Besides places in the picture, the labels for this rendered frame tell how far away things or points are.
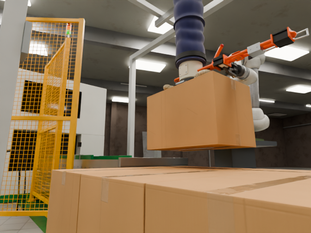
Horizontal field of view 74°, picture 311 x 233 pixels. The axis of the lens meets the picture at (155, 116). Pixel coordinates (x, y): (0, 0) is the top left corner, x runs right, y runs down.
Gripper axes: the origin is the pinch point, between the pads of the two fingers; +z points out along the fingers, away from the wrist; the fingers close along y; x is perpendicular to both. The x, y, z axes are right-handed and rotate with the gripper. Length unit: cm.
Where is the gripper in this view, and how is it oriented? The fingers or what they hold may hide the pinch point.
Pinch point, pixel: (222, 62)
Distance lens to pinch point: 141.7
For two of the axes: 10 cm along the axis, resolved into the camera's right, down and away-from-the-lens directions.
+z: -7.6, -1.3, -6.3
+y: 0.0, 9.8, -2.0
